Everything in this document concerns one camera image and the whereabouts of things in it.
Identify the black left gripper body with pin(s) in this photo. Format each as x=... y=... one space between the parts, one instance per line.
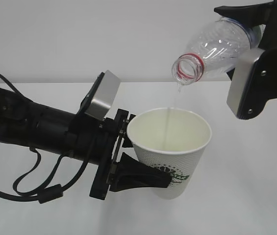
x=96 y=142

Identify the white paper cup green logo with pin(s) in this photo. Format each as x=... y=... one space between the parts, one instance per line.
x=173 y=141

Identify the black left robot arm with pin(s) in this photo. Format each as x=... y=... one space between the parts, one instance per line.
x=38 y=127

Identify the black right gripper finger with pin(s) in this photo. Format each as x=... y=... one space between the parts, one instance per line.
x=248 y=15
x=230 y=73

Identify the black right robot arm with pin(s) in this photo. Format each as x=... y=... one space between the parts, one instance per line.
x=266 y=81

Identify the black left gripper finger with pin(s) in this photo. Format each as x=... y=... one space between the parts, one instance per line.
x=128 y=127
x=129 y=173

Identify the clear plastic water bottle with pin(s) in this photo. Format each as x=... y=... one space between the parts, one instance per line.
x=215 y=50

